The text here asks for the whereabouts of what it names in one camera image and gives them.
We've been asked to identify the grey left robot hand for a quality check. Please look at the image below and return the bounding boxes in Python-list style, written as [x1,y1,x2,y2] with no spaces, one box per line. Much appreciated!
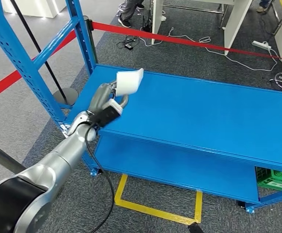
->
[88,80,129,116]

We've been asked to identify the white plastic car part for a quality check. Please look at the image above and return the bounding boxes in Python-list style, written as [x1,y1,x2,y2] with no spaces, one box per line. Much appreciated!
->
[116,67,144,97]

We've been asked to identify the blue metal shelf rack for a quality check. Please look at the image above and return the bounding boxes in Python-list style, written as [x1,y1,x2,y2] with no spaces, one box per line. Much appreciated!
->
[0,0,282,215]

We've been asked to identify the black pole grey base stanchion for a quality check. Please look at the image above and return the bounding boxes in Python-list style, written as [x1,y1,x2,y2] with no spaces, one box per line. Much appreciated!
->
[9,0,79,107]

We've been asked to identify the black power adapter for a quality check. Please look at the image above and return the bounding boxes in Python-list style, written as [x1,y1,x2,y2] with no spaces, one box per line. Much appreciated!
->
[116,36,137,51]

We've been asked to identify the red barrier belt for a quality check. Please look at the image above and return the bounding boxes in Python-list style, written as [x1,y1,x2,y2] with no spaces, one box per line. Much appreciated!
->
[92,21,282,64]
[0,30,77,105]

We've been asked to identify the black wifi router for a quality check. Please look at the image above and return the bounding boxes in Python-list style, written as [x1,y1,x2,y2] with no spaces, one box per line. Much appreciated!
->
[141,14,153,33]

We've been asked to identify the person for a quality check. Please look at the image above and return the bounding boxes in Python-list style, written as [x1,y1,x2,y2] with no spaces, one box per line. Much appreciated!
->
[117,0,145,29]
[256,0,273,14]

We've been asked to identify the white display platform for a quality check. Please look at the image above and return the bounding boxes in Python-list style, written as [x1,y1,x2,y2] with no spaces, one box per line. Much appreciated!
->
[2,0,67,19]

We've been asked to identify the chrome stanchion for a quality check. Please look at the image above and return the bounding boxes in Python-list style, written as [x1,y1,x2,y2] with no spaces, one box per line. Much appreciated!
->
[0,138,27,175]

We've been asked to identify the white desk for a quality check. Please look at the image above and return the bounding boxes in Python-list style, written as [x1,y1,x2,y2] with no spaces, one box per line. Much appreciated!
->
[151,0,253,56]

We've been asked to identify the white power strip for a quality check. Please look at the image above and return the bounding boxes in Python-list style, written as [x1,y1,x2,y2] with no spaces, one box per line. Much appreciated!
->
[252,40,272,51]

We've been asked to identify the green plastic crate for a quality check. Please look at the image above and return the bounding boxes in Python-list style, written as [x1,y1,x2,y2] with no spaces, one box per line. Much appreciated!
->
[255,167,282,193]

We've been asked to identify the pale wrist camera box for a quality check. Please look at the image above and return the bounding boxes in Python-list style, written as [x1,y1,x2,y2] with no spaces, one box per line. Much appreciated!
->
[90,98,124,128]

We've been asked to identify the white floor cable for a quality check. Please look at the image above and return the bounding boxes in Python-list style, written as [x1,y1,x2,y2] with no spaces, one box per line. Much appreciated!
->
[138,27,278,72]

